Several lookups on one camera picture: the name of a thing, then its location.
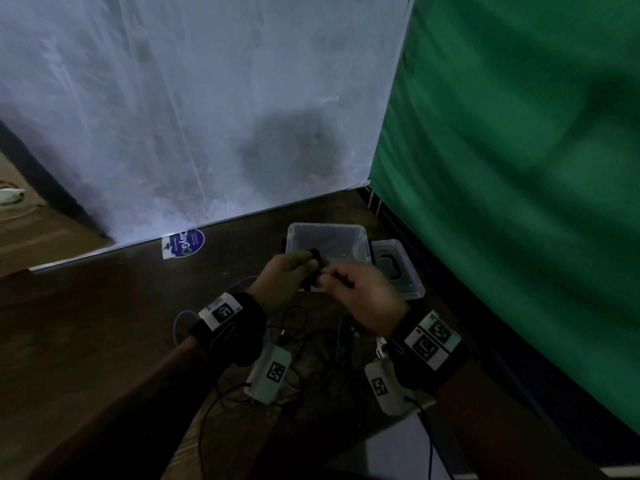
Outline person's right hand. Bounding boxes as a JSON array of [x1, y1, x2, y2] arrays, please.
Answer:
[[317, 260, 412, 340]]

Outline person's left hand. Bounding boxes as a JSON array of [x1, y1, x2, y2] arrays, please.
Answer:
[[247, 250, 321, 316]]

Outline small black cable plug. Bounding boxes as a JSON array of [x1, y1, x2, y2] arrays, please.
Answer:
[[303, 247, 332, 286]]

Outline person's left forearm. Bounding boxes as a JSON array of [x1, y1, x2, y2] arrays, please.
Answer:
[[27, 334, 221, 480]]

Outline person's right forearm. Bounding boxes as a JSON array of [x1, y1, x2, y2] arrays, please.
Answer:
[[432, 362, 613, 480]]

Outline clear plastic storage box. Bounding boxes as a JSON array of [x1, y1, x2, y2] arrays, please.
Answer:
[[285, 223, 374, 293]]

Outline black left wristband with marker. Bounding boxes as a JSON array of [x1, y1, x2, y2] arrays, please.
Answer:
[[187, 292, 269, 368]]

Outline black right wristband with markers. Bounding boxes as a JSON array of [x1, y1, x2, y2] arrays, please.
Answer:
[[387, 307, 471, 396]]

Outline blue and white round sticker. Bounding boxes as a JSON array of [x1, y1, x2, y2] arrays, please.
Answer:
[[161, 228, 206, 261]]

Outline white plastic sheet backdrop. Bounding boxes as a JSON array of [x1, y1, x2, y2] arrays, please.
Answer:
[[0, 0, 417, 245]]

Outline green cloth curtain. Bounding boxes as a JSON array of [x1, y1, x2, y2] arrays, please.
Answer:
[[368, 0, 640, 436]]

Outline clear lid with black handle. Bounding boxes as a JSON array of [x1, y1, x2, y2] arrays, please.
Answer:
[[370, 239, 426, 301]]

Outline tangled black cables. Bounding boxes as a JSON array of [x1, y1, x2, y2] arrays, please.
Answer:
[[264, 305, 368, 403]]

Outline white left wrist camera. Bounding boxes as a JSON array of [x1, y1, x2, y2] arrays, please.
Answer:
[[244, 345, 294, 406]]

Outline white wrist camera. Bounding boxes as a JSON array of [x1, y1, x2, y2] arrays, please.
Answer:
[[364, 357, 417, 418], [244, 345, 294, 406]]

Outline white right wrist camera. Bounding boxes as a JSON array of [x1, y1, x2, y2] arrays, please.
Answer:
[[364, 357, 417, 418]]

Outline thin blue cable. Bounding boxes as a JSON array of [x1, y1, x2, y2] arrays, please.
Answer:
[[172, 275, 262, 348]]

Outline black right camera cable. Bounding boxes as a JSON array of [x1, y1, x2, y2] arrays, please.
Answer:
[[404, 395, 453, 480]]

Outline black camera cable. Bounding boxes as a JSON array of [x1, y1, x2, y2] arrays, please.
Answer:
[[404, 395, 453, 480], [197, 382, 257, 480]]

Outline black left camera cable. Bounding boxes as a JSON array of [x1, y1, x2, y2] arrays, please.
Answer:
[[197, 382, 257, 480]]

